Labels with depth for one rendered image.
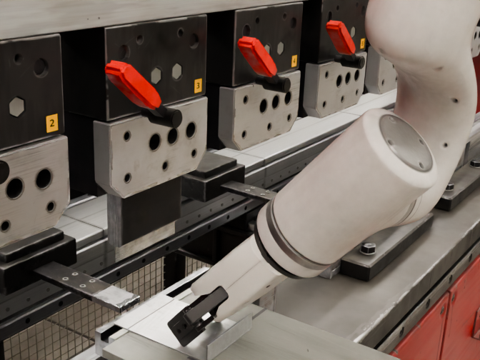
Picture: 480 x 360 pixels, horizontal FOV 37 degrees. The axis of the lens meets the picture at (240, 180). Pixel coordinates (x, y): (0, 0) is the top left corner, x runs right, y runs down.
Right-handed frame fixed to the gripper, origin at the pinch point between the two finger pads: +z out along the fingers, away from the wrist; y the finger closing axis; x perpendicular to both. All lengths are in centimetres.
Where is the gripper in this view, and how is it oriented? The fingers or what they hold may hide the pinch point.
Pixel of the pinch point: (202, 316)
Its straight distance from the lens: 80.8
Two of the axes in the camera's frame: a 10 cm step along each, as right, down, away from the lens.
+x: 6.0, 7.8, -1.8
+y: -5.6, 2.6, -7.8
